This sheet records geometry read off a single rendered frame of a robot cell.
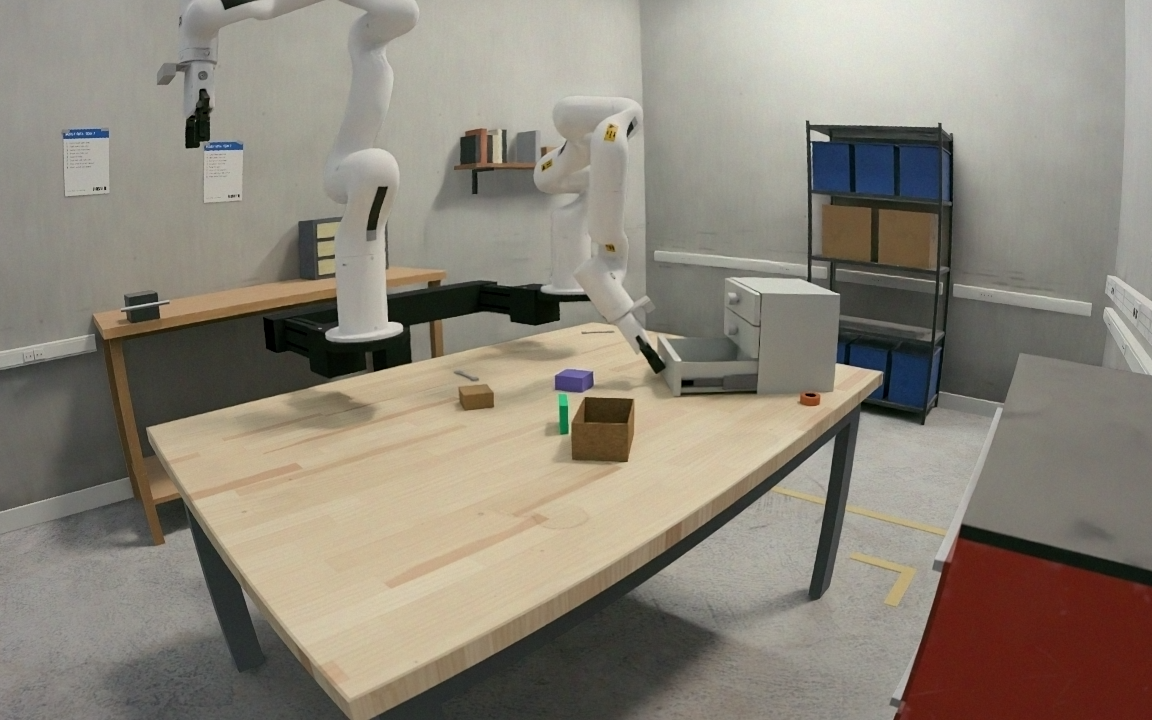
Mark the purple block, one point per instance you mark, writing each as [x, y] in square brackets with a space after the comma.
[574, 380]

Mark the brown cube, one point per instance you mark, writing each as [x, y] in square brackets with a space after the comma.
[475, 397]

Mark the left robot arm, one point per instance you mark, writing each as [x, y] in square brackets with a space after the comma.
[598, 215]

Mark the green rectangular block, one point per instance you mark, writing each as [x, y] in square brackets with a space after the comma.
[563, 414]

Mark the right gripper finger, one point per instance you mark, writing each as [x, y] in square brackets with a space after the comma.
[189, 133]
[202, 127]

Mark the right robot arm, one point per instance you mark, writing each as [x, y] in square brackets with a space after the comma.
[368, 179]

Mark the brown open-top box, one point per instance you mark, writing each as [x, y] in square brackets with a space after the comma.
[594, 435]

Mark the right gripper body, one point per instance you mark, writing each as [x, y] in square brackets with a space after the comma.
[193, 82]

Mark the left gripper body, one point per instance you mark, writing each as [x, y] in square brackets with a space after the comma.
[630, 328]

